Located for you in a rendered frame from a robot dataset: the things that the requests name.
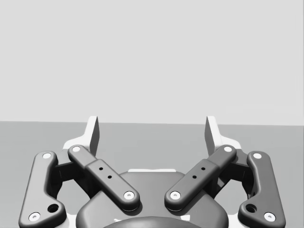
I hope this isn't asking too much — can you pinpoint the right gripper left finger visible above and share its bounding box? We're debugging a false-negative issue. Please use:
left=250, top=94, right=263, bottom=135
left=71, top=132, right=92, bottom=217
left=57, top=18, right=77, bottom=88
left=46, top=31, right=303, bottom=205
left=18, top=115, right=141, bottom=228

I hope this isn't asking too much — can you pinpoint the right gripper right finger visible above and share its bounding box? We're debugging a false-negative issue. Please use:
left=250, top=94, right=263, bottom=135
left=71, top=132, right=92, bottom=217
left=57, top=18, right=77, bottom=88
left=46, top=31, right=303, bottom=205
left=164, top=115, right=286, bottom=228

